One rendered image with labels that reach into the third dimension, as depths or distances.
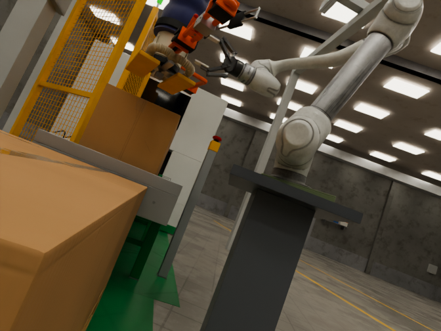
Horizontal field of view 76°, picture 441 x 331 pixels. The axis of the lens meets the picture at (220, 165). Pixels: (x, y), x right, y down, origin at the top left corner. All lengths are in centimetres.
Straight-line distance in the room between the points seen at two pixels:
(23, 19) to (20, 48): 20
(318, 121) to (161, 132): 79
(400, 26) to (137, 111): 118
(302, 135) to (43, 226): 92
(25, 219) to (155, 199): 123
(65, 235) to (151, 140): 133
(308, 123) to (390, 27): 48
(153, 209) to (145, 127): 42
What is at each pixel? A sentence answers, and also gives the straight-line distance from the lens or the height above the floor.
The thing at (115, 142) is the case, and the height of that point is 68.
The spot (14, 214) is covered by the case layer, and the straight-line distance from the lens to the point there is 19.
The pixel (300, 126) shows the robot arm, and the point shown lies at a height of 95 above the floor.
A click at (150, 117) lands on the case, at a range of 151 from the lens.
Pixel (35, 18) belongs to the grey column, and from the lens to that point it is 250.
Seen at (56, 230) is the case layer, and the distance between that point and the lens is 18.
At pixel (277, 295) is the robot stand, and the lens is 122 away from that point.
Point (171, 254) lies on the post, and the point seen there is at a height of 16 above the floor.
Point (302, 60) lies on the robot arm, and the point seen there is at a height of 138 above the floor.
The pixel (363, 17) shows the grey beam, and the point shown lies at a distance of 387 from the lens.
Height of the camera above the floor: 59
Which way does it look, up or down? 8 degrees up
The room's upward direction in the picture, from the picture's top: 22 degrees clockwise
